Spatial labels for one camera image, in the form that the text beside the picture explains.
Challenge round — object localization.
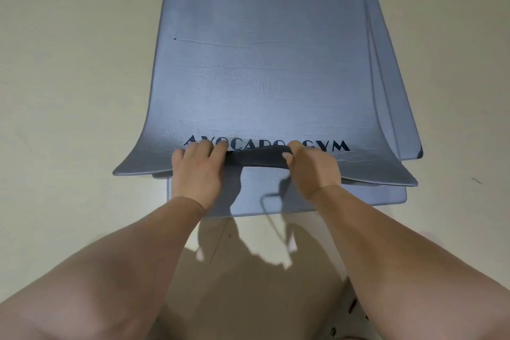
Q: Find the person's left hand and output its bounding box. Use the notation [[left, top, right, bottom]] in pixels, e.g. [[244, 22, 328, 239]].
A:
[[171, 139, 229, 211]]

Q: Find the person's right forearm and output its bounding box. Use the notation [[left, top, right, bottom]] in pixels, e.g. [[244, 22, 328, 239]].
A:
[[311, 184, 510, 340]]

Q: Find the white patterned garment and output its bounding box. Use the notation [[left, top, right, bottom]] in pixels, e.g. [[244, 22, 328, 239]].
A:
[[329, 277, 384, 340]]

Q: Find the person's left forearm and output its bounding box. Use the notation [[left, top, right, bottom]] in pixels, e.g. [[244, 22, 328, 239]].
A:
[[0, 196, 208, 340]]

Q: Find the blue-grey yoga mat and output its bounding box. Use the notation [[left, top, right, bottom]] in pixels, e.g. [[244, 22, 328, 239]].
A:
[[113, 0, 424, 219]]

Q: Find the person's right hand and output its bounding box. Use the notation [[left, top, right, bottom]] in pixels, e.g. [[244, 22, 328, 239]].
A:
[[282, 141, 343, 203]]

